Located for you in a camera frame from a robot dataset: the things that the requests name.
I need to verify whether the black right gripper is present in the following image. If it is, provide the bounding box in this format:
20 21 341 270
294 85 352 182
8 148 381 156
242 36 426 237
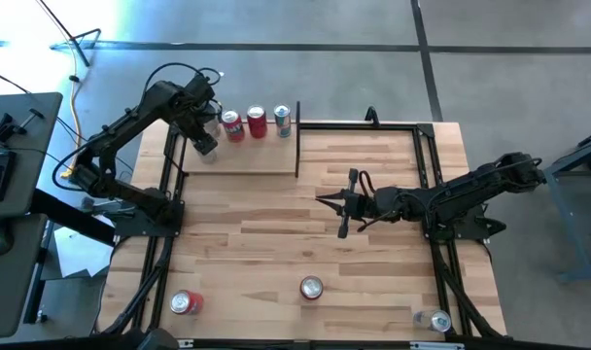
316 167 375 239

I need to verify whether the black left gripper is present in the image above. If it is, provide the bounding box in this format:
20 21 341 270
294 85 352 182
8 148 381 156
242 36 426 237
181 104 220 155

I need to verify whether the red Fanta can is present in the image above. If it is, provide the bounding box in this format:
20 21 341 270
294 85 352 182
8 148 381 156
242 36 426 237
168 289 205 316
221 109 247 144

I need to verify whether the red Coke Zero can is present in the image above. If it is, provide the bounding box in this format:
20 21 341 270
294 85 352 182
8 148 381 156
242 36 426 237
298 274 325 301
246 104 269 140

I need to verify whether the blue silver Red Bull can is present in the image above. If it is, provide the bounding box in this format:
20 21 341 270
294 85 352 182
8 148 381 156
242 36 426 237
273 103 293 139
411 309 453 334

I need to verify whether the black floor stand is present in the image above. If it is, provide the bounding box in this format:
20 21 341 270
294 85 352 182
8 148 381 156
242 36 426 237
35 0 103 68

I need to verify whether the white paper sheet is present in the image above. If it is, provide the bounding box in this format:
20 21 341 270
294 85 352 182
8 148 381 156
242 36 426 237
52 226 113 278

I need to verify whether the grey desk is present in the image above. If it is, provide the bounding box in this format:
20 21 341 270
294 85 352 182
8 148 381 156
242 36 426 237
0 91 64 219

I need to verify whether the black desk clamp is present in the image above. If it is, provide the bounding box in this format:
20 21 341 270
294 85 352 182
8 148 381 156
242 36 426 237
0 109 47 145

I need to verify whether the dark grey desk surface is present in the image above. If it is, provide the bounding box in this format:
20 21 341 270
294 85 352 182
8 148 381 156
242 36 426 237
0 216 48 340

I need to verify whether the black metal shelf frame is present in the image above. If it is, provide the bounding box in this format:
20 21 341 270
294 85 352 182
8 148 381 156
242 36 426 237
167 100 302 179

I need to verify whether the black aluminium table frame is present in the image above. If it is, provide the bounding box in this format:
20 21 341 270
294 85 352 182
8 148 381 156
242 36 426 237
98 105 508 341

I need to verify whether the yellow power cable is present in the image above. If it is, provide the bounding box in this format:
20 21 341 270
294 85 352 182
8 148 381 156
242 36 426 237
59 48 83 185

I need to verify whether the blue-grey metal table frame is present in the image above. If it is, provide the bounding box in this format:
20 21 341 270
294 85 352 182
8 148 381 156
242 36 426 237
518 125 591 283

